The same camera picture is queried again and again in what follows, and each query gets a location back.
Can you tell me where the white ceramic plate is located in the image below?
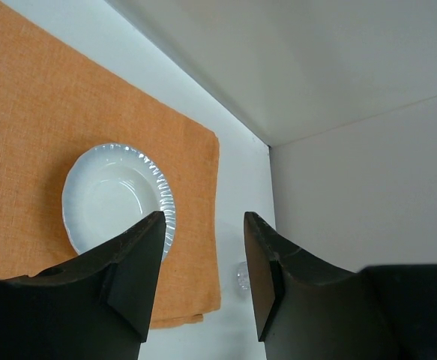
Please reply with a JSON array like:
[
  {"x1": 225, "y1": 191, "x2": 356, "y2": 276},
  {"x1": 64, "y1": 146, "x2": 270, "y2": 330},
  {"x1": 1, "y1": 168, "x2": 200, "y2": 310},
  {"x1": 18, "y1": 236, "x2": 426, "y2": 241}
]
[{"x1": 61, "y1": 142, "x2": 176, "y2": 256}]

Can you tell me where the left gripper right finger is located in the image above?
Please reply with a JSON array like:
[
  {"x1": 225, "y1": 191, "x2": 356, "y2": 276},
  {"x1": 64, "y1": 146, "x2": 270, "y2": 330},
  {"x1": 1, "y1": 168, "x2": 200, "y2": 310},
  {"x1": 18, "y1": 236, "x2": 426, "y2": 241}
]
[{"x1": 244, "y1": 211, "x2": 437, "y2": 359}]

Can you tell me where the orange cloth napkin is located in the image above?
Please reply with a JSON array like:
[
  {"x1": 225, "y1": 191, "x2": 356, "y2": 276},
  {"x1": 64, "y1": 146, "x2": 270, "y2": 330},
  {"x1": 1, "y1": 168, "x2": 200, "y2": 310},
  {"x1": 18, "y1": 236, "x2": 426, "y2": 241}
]
[{"x1": 0, "y1": 2, "x2": 221, "y2": 329}]

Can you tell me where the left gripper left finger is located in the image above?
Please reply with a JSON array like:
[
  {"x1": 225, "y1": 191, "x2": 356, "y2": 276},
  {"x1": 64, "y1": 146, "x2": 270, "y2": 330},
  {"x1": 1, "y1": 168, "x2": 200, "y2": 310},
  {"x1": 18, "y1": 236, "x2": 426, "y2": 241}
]
[{"x1": 0, "y1": 211, "x2": 166, "y2": 359}]

